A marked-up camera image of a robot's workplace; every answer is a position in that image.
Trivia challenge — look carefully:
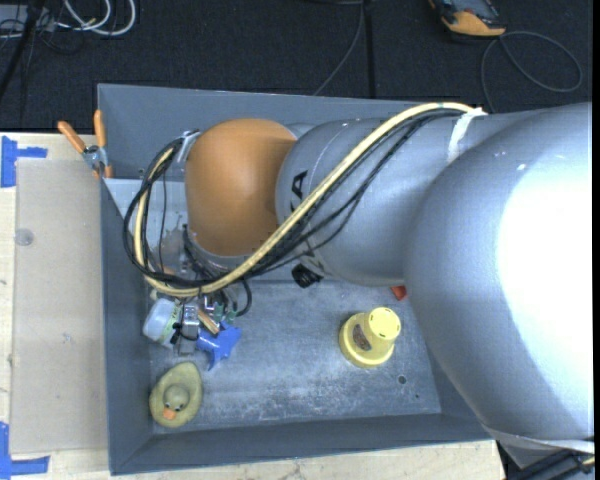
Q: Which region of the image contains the yellow plastic cup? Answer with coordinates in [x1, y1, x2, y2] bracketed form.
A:
[337, 306, 403, 369]

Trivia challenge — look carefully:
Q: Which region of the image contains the pale wood flat board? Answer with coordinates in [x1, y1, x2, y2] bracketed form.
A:
[8, 157, 110, 455]

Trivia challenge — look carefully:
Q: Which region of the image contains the yellow rubber duck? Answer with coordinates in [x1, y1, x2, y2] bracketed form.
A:
[148, 360, 204, 429]

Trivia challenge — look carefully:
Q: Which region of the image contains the grey metal bin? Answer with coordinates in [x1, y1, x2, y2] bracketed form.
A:
[95, 82, 502, 476]

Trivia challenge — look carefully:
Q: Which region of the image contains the black cylinder on white bracket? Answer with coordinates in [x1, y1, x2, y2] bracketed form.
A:
[290, 261, 325, 290]

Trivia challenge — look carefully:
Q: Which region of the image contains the clear spray bottle blue trigger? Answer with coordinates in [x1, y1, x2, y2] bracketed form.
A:
[141, 295, 244, 372]

